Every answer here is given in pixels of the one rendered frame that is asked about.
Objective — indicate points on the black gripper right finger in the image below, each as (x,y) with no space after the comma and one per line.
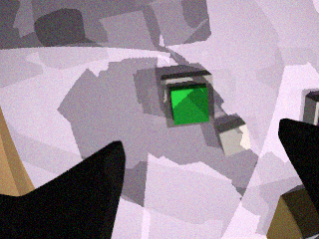
(301,142)

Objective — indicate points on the purple button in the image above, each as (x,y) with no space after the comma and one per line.
(311,110)

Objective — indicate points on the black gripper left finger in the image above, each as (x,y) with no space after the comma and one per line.
(81,203)

